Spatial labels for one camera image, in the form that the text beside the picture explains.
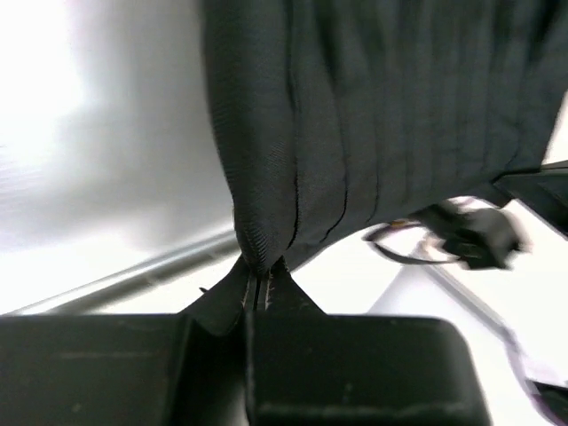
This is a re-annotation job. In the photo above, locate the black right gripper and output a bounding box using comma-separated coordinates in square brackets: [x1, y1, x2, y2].
[416, 162, 568, 270]

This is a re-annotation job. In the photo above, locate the black pleated skirt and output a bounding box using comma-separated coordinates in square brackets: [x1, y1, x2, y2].
[201, 1, 567, 273]

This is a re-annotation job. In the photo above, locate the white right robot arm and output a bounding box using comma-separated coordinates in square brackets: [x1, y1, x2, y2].
[363, 162, 567, 425]

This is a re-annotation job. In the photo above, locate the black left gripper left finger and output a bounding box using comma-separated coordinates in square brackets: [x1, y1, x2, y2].
[0, 259, 249, 426]

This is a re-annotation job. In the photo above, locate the aluminium table edge rail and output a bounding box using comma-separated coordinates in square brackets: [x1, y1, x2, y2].
[7, 231, 240, 316]

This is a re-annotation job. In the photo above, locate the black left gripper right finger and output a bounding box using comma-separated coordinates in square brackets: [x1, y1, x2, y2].
[246, 261, 493, 426]

